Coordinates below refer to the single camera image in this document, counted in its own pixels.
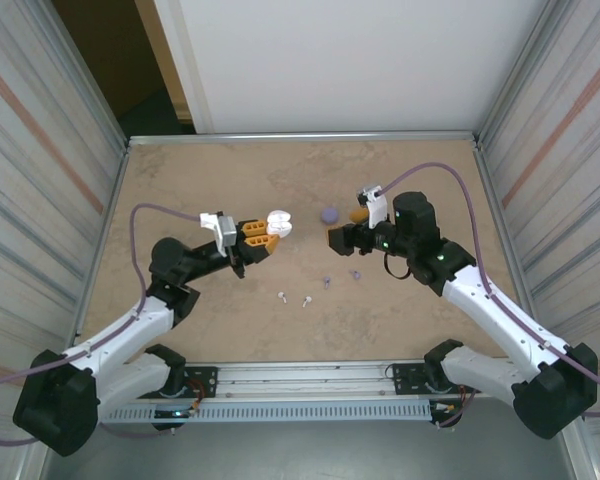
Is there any white earbud charging case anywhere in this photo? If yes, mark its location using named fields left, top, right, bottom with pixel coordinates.
left=265, top=208, right=295, bottom=238

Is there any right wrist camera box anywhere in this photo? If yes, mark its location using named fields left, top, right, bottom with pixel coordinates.
left=355, top=184, right=390, bottom=227

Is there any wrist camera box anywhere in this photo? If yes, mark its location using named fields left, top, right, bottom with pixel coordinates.
left=355, top=184, right=390, bottom=227
left=199, top=212, right=239, bottom=259

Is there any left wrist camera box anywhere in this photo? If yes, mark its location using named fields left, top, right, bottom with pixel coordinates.
left=199, top=212, right=239, bottom=259

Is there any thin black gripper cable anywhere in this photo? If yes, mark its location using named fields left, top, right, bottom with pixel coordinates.
left=383, top=252, right=416, bottom=280

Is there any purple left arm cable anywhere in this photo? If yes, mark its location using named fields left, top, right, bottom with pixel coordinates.
left=0, top=202, right=204, bottom=447

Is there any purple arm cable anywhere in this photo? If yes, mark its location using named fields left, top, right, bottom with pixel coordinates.
left=379, top=163, right=600, bottom=430
left=0, top=202, right=204, bottom=447

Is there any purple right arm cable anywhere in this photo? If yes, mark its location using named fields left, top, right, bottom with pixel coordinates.
left=379, top=163, right=600, bottom=430

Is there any aluminium table side rail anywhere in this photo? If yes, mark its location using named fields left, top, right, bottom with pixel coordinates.
left=69, top=142, right=132, bottom=364
left=472, top=139, right=554, bottom=357

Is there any aluminium table edge rail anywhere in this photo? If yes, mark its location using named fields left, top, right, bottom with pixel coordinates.
left=127, top=130, right=481, bottom=148

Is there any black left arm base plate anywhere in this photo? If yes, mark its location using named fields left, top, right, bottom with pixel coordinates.
left=182, top=365, right=219, bottom=400

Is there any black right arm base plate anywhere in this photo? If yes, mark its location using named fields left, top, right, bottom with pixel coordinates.
left=390, top=360, right=431, bottom=399

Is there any white enclosure panel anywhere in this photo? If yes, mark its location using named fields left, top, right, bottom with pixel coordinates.
left=152, top=0, right=551, bottom=135

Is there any striped enclosure side panel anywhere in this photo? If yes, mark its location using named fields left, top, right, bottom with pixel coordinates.
left=0, top=0, right=131, bottom=480
left=472, top=0, right=600, bottom=480

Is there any grey slotted cable duct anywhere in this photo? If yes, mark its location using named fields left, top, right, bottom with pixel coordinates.
left=99, top=399, right=435, bottom=425

